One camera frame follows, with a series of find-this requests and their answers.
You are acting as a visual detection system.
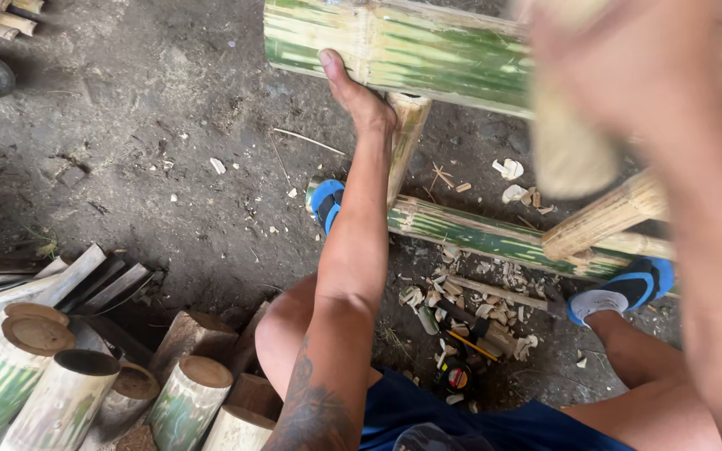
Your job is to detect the person's left leg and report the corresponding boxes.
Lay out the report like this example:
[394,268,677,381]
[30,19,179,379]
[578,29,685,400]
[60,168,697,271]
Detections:
[254,274,387,402]

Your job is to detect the pale bamboo upright post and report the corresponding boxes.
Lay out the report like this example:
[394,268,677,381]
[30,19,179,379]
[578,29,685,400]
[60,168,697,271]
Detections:
[386,93,432,209]

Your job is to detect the wooden handled tool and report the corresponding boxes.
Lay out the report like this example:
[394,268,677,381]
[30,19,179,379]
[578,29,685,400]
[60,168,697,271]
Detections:
[436,299,520,359]

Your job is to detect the heap of flat bamboo slats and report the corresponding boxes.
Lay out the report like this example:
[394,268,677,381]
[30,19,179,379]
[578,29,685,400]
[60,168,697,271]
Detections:
[0,243,155,317]

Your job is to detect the black yellow tape measure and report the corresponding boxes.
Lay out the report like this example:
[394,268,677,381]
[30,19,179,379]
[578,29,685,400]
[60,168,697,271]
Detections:
[437,360,476,395]

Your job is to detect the pale wooden mallet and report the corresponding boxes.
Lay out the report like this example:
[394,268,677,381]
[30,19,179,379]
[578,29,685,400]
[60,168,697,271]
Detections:
[511,0,620,200]

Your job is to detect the person's right hand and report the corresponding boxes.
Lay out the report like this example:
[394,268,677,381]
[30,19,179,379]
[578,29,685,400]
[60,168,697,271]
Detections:
[524,0,722,137]

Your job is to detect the person's left hand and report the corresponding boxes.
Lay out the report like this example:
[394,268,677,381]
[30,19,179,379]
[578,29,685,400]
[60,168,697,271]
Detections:
[318,49,398,137]

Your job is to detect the person's leg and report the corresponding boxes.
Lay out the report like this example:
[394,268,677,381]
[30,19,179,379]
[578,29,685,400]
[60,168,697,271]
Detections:
[254,274,387,402]
[560,309,722,451]

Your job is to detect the thick green bamboo beam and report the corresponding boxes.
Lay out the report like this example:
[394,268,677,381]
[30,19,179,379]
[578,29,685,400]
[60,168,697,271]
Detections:
[264,0,722,121]

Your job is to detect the long green bamboo rail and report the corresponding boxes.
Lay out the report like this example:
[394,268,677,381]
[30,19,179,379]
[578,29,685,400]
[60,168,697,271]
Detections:
[305,177,680,284]

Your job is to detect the thin dry twig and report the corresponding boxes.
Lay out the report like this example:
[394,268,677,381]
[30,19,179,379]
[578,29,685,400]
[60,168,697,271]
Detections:
[272,128,347,156]

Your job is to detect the yellow pencil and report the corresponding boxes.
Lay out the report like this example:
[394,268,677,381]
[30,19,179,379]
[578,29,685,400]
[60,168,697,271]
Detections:
[446,329,501,363]

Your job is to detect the blue black sandal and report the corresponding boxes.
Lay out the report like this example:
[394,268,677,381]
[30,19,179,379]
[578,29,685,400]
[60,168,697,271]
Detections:
[309,179,347,236]
[566,256,676,328]

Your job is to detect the blue shorts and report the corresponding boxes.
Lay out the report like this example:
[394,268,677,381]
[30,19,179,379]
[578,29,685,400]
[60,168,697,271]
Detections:
[360,368,634,451]

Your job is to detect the heap of cut bamboo sections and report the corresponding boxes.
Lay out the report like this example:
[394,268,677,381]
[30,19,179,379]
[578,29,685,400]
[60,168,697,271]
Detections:
[0,302,283,451]

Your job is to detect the pile of wood shavings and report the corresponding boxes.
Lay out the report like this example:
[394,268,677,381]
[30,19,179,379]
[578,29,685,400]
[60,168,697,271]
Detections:
[397,244,565,405]

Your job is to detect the pale slanted bamboo brace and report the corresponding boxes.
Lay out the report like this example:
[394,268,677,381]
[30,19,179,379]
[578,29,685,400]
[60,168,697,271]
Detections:
[541,168,672,261]

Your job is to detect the thin bamboo strip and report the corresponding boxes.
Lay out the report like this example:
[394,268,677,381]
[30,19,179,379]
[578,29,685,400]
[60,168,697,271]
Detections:
[447,274,550,311]

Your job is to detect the small green bamboo offcut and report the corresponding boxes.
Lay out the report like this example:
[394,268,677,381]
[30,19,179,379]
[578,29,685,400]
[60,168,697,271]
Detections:
[418,306,441,337]

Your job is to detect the stack of short bamboo pieces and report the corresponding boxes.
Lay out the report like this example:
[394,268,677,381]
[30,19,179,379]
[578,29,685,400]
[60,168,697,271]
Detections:
[0,0,46,41]

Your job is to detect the person's right leg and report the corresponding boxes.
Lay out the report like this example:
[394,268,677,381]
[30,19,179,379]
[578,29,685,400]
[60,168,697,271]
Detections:
[560,309,722,451]

